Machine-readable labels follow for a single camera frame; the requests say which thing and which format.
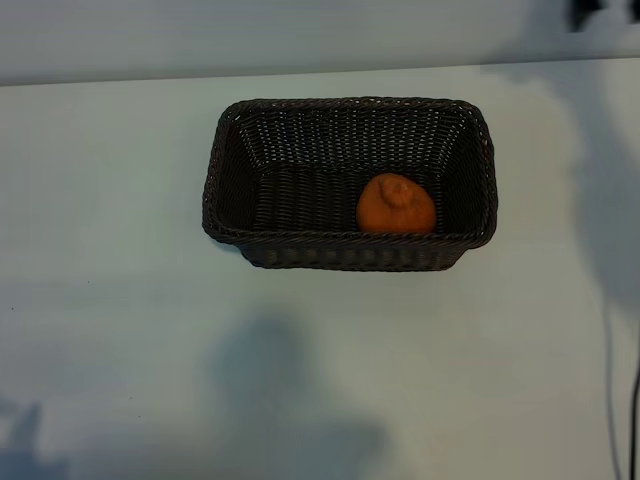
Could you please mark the dark brown wicker basket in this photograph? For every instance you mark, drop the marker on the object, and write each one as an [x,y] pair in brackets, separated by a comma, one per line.
[310,200]

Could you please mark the orange fruit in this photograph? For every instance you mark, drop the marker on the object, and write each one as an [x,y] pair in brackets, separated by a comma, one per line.
[395,212]

